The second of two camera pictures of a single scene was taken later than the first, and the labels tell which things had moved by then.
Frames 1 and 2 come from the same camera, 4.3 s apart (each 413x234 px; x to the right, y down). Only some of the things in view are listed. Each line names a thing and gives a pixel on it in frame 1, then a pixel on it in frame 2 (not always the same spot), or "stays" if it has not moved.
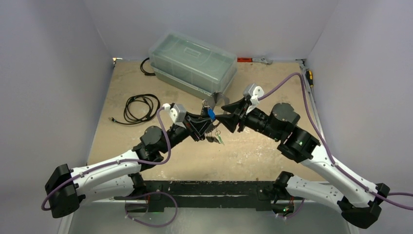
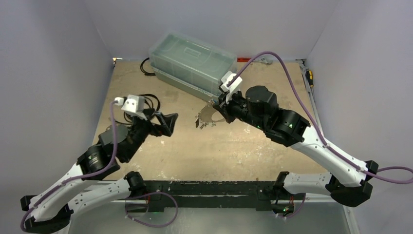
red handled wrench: x=263 y=59 stays
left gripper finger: x=202 y=127 → x=167 y=124
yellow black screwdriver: x=309 y=77 stays
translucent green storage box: x=192 y=64 stays
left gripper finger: x=204 y=114 → x=169 y=120
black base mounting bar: x=206 y=195 stays
